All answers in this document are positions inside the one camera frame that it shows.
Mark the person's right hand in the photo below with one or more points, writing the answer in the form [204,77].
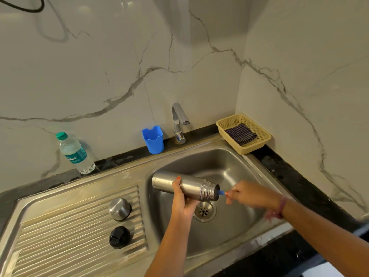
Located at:
[253,194]

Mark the person's left hand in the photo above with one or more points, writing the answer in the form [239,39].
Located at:
[181,203]

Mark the stainless steel flask body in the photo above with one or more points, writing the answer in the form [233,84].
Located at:
[190,186]

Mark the steel cup cap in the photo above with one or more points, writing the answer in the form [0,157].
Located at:
[119,209]

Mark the black stopper lid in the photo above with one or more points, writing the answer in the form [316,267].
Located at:
[119,237]

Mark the person's left forearm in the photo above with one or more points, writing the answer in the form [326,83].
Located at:
[170,248]

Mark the person's right forearm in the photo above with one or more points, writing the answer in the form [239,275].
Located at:
[325,236]

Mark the clear plastic water bottle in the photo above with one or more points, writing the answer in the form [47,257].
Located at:
[75,152]

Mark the yellow plastic basket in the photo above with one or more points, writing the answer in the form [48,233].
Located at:
[259,145]

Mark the dark checked cloth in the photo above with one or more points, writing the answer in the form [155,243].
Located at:
[240,134]

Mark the blue plastic brush holder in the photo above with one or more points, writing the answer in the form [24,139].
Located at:
[153,141]

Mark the chrome faucet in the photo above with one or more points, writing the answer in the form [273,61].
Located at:
[178,115]

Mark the stainless steel sink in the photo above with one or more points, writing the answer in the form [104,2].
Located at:
[86,248]

